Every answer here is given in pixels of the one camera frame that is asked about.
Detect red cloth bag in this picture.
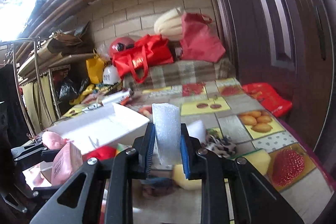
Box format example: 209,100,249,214
179,12,226,63

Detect white foam block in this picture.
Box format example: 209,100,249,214
152,103,182,166

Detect fruit print tablecloth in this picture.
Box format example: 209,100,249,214
22,77,326,224

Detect red helmet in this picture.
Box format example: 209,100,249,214
109,36,136,59

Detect red plastic bag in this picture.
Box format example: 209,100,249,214
241,82,293,118

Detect dark hanging cloth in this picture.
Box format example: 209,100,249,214
0,64,29,151

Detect white helmet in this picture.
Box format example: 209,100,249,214
102,65,122,85

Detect white rectangular box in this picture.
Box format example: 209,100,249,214
44,103,151,156

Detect black plastic bag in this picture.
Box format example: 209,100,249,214
54,76,90,102

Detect black and white scrunchie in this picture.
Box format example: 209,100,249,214
201,132,237,159

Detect cardboard sheets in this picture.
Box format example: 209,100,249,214
17,40,96,77

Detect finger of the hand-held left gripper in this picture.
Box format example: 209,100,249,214
1,186,58,214
10,143,61,163

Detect yellow bag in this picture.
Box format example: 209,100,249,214
86,49,107,85

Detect pink plush toy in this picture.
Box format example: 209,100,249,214
41,131,69,150

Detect red tote bag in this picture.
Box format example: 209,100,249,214
112,34,175,84

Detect dark brown wooden door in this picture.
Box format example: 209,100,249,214
196,0,336,188

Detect metal clothes rack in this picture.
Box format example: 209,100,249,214
0,36,53,136

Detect plaid cloth cover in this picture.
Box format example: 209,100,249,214
123,57,237,92

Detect white tube box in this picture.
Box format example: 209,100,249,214
101,90,132,106

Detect blue rope knot toy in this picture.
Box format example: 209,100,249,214
140,177,181,197

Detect cream ribbed squash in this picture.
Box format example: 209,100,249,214
154,6,188,40

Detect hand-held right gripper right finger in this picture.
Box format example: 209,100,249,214
181,124,305,224

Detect yellow sponge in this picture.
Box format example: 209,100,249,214
243,148,272,176
172,164,202,191

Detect red soft ball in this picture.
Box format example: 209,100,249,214
86,145,116,161

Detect pink packet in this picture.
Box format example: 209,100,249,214
50,142,84,186

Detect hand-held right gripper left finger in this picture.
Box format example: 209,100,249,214
30,122,156,224

